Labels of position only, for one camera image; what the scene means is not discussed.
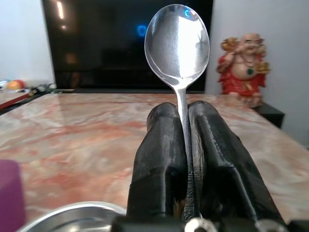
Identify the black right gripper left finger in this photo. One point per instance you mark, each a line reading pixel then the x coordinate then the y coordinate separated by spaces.
pixel 157 149

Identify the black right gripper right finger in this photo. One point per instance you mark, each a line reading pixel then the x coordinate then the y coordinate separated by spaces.
pixel 224 154

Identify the silver metal spoon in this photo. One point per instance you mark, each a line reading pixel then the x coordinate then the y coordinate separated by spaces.
pixel 177 48

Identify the black side cabinet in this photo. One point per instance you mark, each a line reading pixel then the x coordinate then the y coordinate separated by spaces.
pixel 271 113

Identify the red laughing Buddha statue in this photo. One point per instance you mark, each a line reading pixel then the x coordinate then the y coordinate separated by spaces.
pixel 243 70

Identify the round steel plate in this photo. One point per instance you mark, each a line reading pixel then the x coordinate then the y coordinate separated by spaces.
pixel 77 218

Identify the black flat screen television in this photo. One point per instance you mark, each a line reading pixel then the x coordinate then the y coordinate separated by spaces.
pixel 101 43

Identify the purple cup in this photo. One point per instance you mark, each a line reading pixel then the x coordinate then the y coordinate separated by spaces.
pixel 10 195

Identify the orange round ball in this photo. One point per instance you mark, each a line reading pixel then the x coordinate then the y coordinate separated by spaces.
pixel 15 84

